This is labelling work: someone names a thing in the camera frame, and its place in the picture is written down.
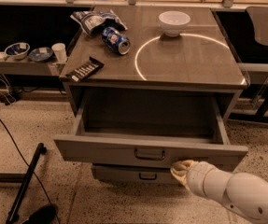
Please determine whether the grey top drawer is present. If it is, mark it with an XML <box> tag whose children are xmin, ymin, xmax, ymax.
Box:
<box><xmin>54</xmin><ymin>95</ymin><xmax>247</xmax><ymax>171</ymax></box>

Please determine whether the grey drawer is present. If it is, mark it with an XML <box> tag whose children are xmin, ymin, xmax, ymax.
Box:
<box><xmin>54</xmin><ymin>95</ymin><xmax>247</xmax><ymax>171</ymax></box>
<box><xmin>92</xmin><ymin>164</ymin><xmax>178</xmax><ymax>185</ymax></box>

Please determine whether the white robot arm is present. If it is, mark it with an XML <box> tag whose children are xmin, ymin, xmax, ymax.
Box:
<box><xmin>170</xmin><ymin>160</ymin><xmax>268</xmax><ymax>224</ymax></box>

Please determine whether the grey lower drawer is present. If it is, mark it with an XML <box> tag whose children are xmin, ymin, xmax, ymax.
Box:
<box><xmin>92</xmin><ymin>164</ymin><xmax>178</xmax><ymax>185</ymax></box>

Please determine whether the grey cabinet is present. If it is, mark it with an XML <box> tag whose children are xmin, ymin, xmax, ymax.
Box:
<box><xmin>58</xmin><ymin>5</ymin><xmax>247</xmax><ymax>123</ymax></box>

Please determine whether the black snack bar wrapper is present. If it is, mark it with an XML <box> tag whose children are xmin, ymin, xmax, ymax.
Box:
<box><xmin>66</xmin><ymin>57</ymin><xmax>104</xmax><ymax>82</ymax></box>

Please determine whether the blue soda can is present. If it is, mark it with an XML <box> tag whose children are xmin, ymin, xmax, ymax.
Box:
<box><xmin>102</xmin><ymin>27</ymin><xmax>131</xmax><ymax>55</ymax></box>

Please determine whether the black stand leg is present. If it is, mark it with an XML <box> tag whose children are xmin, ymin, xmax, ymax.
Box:
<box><xmin>6</xmin><ymin>143</ymin><xmax>47</xmax><ymax>224</ymax></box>

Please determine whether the white paper cup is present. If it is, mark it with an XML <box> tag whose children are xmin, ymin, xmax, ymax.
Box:
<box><xmin>51</xmin><ymin>43</ymin><xmax>67</xmax><ymax>63</ymax></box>

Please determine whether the blue white chip bag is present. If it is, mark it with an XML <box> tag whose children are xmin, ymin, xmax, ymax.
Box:
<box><xmin>70</xmin><ymin>10</ymin><xmax>127</xmax><ymax>36</ymax></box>

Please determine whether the blue shallow bowl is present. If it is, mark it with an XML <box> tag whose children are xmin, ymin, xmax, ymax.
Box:
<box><xmin>29</xmin><ymin>47</ymin><xmax>53</xmax><ymax>62</ymax></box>

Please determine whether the grey side shelf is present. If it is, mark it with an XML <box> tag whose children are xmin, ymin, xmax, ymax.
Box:
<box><xmin>0</xmin><ymin>59</ymin><xmax>64</xmax><ymax>77</ymax></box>

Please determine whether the black cable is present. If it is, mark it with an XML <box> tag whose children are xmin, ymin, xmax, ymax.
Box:
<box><xmin>0</xmin><ymin>109</ymin><xmax>62</xmax><ymax>224</ymax></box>

